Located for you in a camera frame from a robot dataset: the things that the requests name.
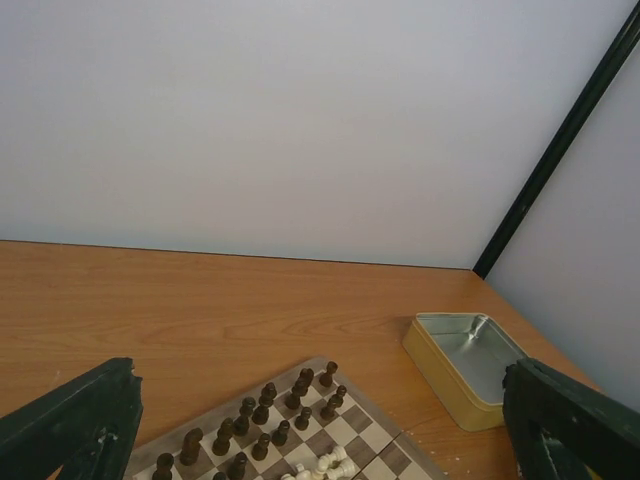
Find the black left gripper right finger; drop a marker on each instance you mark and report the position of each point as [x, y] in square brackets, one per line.
[560, 428]

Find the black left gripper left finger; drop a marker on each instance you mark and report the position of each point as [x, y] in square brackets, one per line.
[83, 429]

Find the dark chess knight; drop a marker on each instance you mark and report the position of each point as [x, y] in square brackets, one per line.
[191, 447]

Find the dark chess pieces rows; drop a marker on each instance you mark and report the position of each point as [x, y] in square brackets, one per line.
[255, 409]

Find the wooden chess board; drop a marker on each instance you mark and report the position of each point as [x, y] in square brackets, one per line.
[341, 415]

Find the white chess pieces pile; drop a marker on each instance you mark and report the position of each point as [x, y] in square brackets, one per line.
[333, 466]

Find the dark chess rook corner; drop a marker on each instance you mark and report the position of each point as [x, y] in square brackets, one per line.
[326, 378]

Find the open silver tin box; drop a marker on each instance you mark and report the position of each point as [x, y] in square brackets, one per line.
[464, 357]

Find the black frame post right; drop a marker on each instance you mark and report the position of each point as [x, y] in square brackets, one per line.
[597, 85]

